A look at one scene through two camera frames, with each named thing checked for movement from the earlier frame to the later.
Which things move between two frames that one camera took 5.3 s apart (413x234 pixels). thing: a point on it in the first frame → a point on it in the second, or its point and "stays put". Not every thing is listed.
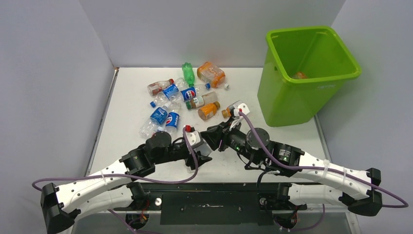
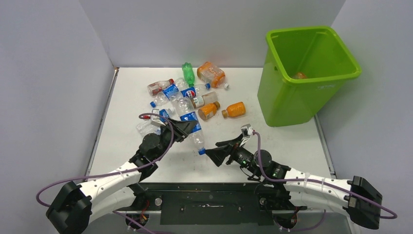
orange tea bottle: (299, 75) stays put
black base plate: (219, 204) stays put
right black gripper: (214, 135) → (218, 155)
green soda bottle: (189, 74) stays put
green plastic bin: (304, 70) stays put
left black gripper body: (185, 154) → (170, 134)
